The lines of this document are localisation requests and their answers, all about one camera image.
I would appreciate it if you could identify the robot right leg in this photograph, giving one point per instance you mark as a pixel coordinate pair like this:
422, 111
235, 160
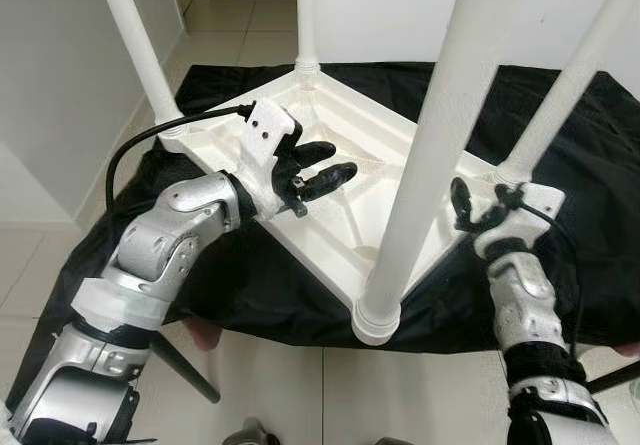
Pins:
395, 441

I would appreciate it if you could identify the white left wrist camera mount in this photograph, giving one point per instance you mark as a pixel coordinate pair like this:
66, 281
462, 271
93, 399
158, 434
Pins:
268, 135

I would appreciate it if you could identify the black table cloth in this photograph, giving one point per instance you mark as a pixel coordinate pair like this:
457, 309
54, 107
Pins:
590, 245

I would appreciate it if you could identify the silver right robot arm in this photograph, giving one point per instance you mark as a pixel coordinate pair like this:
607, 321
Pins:
530, 305

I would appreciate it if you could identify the white plastic table top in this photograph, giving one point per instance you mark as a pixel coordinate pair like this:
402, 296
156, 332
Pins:
340, 125

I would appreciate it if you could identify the black metal stand leg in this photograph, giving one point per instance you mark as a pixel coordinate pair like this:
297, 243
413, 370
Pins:
185, 365
615, 377

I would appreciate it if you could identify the robot leg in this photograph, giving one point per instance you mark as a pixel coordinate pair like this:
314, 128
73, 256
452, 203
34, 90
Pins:
395, 441
250, 432

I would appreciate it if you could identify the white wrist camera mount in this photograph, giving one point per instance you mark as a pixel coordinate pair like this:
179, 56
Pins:
268, 135
535, 215

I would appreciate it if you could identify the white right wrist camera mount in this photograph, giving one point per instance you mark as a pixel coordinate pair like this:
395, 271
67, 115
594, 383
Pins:
535, 215

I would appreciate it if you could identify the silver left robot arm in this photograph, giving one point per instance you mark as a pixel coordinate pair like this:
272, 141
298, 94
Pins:
150, 245

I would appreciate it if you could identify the robot left leg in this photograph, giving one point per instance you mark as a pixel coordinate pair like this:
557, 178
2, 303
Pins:
250, 432

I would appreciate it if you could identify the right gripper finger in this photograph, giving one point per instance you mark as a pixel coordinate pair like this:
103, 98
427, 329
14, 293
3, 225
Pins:
465, 203

